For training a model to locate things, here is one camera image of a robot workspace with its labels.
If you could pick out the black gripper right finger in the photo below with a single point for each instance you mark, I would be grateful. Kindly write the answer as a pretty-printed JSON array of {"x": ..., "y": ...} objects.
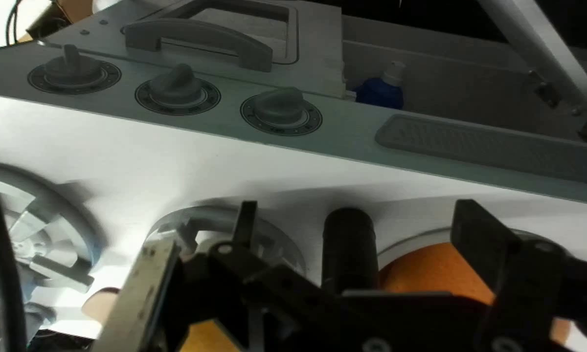
[{"x": 540, "y": 300}]

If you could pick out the silver metal bracket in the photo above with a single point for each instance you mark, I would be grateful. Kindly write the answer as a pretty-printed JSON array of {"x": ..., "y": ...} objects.
[{"x": 137, "y": 294}]

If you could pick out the black bottle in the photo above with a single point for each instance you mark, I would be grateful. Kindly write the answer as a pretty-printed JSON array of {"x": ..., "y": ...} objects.
[{"x": 348, "y": 251}]

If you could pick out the tan bowl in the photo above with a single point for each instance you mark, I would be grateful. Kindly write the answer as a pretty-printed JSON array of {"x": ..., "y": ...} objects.
[{"x": 99, "y": 305}]

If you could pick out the grey toy stove burner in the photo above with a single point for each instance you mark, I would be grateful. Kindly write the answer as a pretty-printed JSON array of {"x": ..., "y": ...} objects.
[
  {"x": 274, "y": 237},
  {"x": 39, "y": 235}
]

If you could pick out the blue bottle white cap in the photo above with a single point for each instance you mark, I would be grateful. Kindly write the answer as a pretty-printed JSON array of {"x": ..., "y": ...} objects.
[{"x": 381, "y": 90}]

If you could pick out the white toy kitchen body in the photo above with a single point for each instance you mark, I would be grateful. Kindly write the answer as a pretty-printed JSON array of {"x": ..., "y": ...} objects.
[{"x": 176, "y": 169}]

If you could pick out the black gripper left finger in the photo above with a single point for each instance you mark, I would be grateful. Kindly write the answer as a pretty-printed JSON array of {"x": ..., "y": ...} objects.
[{"x": 240, "y": 294}]

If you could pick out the orange juice pitcher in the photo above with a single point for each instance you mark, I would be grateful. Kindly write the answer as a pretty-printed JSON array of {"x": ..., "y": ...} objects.
[{"x": 430, "y": 274}]

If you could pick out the grey stove knob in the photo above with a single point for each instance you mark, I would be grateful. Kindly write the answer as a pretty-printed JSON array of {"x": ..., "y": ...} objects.
[
  {"x": 279, "y": 110},
  {"x": 176, "y": 88},
  {"x": 72, "y": 71}
]

